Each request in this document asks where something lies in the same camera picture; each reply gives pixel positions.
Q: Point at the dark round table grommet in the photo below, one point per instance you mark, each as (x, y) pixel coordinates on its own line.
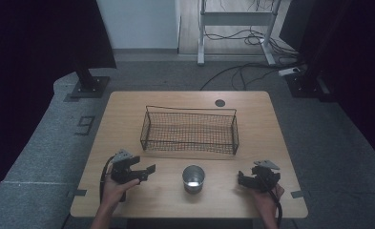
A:
(220, 103)

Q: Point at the grey tape piece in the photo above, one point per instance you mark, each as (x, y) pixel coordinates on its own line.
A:
(80, 192)
(297, 194)

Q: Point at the person's left hand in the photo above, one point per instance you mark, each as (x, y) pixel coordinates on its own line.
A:
(116, 191)

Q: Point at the metal cup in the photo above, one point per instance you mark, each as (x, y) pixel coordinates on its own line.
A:
(193, 179)

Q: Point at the black stand with base plate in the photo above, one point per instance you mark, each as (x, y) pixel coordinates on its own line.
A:
(306, 84)
(91, 86)

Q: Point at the white power strip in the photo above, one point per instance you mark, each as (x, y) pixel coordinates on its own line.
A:
(288, 71)

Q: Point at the white metal desk frame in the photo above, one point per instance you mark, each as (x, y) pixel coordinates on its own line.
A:
(236, 19)

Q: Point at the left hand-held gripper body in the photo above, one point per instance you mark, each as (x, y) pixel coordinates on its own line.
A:
(122, 170)

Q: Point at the dark curtain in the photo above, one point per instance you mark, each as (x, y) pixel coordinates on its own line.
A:
(350, 63)
(32, 63)

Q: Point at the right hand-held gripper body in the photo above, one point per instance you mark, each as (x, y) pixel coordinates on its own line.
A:
(266, 178)

